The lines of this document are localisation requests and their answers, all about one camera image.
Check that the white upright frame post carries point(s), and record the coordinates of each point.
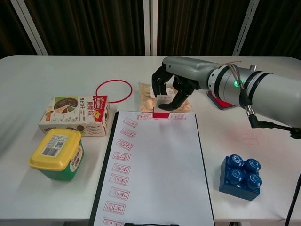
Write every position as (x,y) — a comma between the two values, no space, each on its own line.
(150,26)

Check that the white stamped paper sheet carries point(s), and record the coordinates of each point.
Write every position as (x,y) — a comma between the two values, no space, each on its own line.
(160,169)

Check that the green container yellow lid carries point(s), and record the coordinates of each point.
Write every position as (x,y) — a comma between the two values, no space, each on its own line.
(55,150)

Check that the red white stamp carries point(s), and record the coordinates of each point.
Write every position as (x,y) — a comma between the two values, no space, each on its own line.
(161,115)

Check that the blue building block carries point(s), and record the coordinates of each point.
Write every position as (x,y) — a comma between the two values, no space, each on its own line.
(237,186)

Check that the red ink pad clear lid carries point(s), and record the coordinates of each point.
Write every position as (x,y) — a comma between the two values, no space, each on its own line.
(222,103)

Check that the dark brown curtain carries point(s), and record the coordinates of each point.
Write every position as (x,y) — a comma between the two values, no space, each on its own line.
(94,23)

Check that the white slanted frame post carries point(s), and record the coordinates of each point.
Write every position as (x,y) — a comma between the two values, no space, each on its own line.
(245,26)
(28,26)

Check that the right robot hand grey black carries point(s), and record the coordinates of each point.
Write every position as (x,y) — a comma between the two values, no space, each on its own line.
(188,68)

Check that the black clipboard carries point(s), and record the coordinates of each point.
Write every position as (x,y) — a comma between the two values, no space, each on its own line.
(150,224)

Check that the clear bag of snacks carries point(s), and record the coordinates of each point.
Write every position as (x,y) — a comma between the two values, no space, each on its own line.
(147,99)

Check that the food carton box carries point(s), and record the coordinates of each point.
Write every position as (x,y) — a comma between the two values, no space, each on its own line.
(75,113)

